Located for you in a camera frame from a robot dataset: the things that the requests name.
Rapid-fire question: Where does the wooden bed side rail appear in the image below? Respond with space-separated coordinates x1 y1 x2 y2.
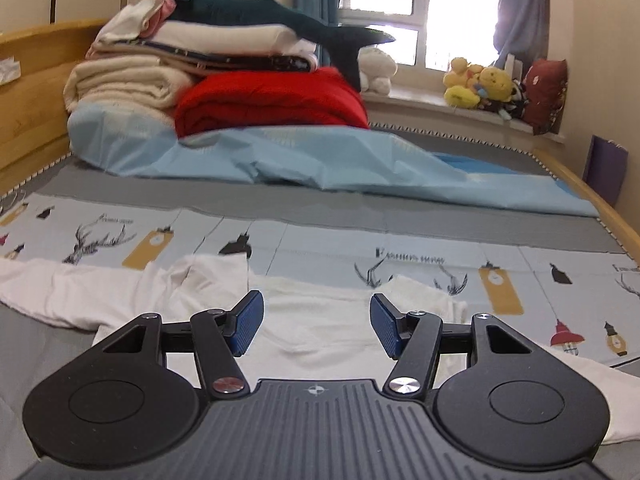
537 147 640 256

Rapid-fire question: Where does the window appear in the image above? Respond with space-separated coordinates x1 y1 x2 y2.
337 0 506 71

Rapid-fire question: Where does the grey printed bed sheet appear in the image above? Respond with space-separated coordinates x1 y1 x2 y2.
0 125 640 480

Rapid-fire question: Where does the white and pink cloth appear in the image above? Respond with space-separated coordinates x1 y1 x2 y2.
92 0 178 48

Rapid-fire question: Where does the dark-trimmed folded blanket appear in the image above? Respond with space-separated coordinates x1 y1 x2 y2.
87 42 320 78

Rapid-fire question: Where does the dark teal shark plush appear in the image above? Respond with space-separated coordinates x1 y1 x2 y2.
170 0 397 92

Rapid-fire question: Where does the white shirt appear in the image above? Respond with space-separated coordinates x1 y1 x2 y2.
0 251 640 447

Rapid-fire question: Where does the cream folded blanket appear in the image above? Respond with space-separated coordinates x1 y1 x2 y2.
64 57 196 117

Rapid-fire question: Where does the wooden headboard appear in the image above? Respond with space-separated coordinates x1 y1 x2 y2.
0 19 113 196

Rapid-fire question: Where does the white folded quilt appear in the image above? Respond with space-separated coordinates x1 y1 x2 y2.
150 22 318 58

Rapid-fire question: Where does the light blue quilt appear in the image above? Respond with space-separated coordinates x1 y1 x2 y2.
67 102 601 218

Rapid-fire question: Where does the white window sill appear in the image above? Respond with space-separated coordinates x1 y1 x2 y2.
360 87 566 148

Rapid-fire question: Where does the dark red cushion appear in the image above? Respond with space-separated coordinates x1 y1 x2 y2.
521 58 568 136

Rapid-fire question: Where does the dark patterned plush toy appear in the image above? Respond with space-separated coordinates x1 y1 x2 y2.
482 82 528 122

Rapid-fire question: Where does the red blanket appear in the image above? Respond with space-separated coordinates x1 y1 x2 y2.
174 66 371 138

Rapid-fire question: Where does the yellow plush toy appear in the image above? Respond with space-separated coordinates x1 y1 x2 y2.
444 56 485 109
472 65 516 103

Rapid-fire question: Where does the purple box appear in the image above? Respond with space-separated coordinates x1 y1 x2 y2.
582 135 630 208

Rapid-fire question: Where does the white plush toy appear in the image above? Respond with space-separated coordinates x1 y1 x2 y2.
359 47 398 95

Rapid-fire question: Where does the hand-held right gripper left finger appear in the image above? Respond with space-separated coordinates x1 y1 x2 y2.
92 290 265 401

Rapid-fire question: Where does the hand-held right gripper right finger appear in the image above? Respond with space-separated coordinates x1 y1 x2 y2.
369 293 546 401

